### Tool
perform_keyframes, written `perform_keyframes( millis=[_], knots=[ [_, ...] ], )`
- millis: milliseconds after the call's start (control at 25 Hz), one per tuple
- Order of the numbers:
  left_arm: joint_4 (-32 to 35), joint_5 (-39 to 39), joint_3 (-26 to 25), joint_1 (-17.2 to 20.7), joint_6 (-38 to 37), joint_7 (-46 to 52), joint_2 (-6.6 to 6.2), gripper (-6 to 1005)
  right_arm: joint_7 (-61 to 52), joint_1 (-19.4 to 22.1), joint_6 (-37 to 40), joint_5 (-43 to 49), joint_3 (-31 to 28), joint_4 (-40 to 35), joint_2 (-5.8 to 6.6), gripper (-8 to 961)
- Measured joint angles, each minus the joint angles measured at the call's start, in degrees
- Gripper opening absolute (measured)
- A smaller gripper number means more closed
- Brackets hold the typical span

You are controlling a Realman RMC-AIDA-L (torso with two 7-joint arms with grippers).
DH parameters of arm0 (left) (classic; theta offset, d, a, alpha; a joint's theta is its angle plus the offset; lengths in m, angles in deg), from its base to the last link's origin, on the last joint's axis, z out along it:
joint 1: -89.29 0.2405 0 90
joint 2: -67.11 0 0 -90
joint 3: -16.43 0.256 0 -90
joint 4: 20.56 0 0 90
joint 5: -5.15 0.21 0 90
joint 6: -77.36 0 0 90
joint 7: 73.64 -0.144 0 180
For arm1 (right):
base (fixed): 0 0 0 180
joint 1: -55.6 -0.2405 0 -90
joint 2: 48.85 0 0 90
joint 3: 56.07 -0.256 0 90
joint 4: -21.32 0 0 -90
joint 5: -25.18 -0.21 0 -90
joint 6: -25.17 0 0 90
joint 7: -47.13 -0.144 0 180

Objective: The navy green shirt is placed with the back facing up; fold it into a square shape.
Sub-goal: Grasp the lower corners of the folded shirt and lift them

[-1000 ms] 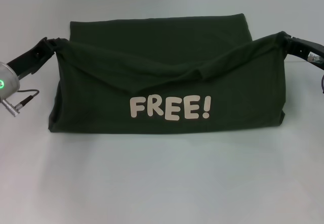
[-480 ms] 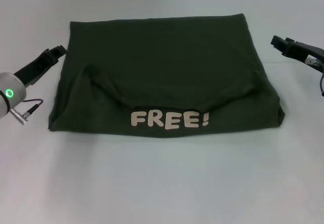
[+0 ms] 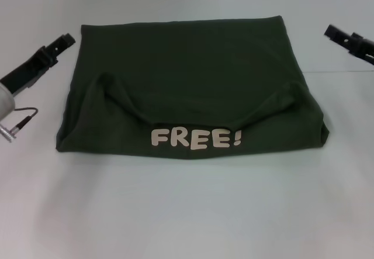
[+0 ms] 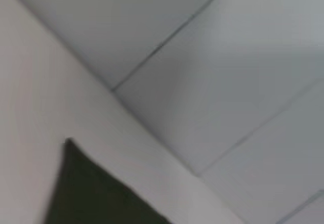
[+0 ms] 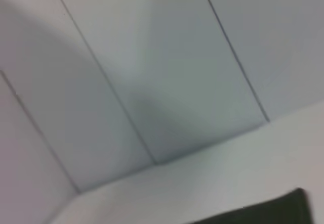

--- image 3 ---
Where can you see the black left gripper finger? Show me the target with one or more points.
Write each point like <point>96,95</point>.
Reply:
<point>61,44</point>

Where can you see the dark green shirt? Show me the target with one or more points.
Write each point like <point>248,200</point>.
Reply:
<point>190,66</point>

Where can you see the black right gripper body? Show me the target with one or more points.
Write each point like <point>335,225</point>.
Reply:
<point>363,48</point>

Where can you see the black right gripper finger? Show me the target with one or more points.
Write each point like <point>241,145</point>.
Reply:
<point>337,35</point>

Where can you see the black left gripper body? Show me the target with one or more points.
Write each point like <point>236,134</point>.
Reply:
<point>29,69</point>

